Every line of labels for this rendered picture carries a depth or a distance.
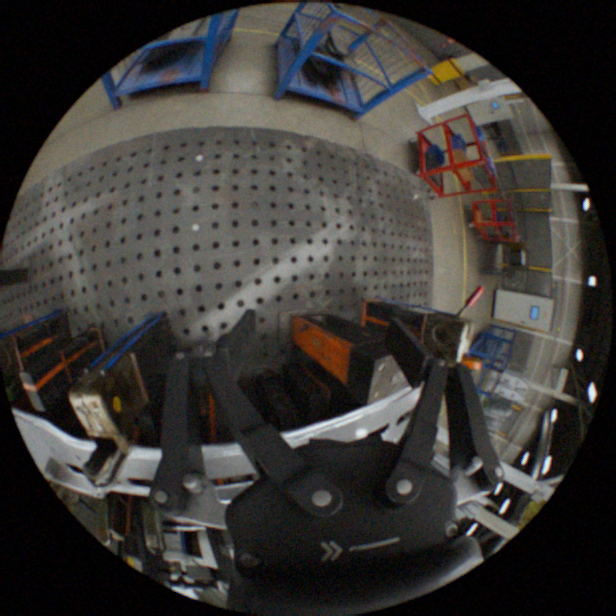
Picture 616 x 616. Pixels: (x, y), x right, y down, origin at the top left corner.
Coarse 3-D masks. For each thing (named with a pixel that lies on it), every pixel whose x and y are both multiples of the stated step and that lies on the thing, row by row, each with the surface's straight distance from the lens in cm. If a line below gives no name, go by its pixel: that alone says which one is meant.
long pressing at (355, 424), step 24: (360, 408) 37; (384, 408) 41; (408, 408) 51; (24, 432) 60; (48, 432) 48; (288, 432) 31; (312, 432) 33; (336, 432) 36; (360, 432) 41; (384, 432) 49; (48, 456) 58; (72, 456) 48; (144, 456) 35; (216, 456) 31; (240, 456) 32; (72, 480) 60; (120, 480) 45
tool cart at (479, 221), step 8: (488, 200) 388; (496, 200) 385; (504, 200) 382; (512, 200) 373; (472, 208) 392; (496, 208) 410; (512, 208) 398; (480, 216) 389; (496, 216) 398; (512, 216) 381; (472, 224) 384; (480, 224) 373; (488, 224) 369; (496, 224) 366; (504, 224) 364; (512, 224) 363; (480, 232) 409; (504, 240) 432; (512, 240) 429
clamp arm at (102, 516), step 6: (102, 504) 62; (108, 504) 62; (102, 510) 63; (108, 510) 62; (102, 516) 63; (108, 516) 62; (102, 522) 62; (108, 522) 62; (102, 528) 62; (108, 528) 62; (102, 534) 62; (108, 534) 61; (102, 540) 63; (108, 540) 61
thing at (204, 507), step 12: (192, 480) 8; (204, 480) 9; (192, 492) 9; (204, 492) 8; (216, 492) 9; (192, 504) 8; (204, 504) 8; (216, 504) 8; (180, 516) 9; (192, 516) 8; (204, 516) 8; (216, 516) 8
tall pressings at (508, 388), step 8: (496, 376) 902; (504, 376) 898; (512, 376) 872; (488, 384) 895; (496, 384) 889; (504, 384) 911; (512, 384) 884; (520, 384) 884; (528, 384) 887; (496, 392) 904; (504, 392) 901; (512, 392) 898; (520, 392) 922; (520, 400) 912
